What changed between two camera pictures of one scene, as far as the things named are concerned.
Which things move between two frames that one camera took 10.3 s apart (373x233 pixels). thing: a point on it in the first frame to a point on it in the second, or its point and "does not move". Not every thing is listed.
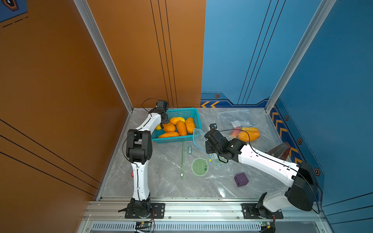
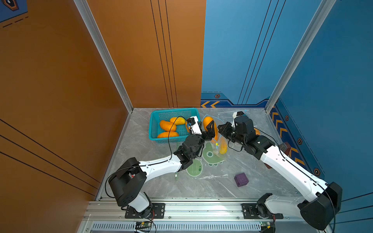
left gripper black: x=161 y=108 to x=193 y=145
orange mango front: x=171 y=134 does not move
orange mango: x=181 y=127 to x=167 y=125
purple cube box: x=241 y=179 does not move
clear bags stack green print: x=196 y=164 does not move
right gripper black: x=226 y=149 to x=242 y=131
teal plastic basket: x=184 y=113 does not move
